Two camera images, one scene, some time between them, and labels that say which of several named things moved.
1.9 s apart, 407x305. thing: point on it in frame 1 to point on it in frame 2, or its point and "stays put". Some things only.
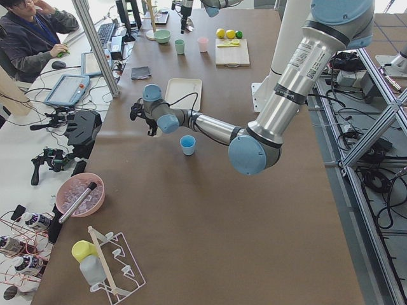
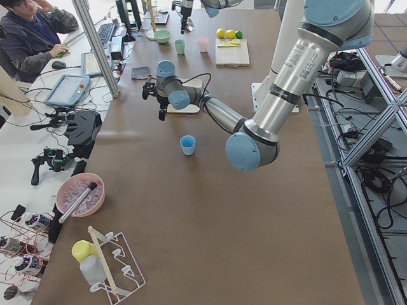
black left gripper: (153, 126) to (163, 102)
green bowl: (162, 36) stays put
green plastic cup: (180, 45) stays put
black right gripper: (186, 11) stays put
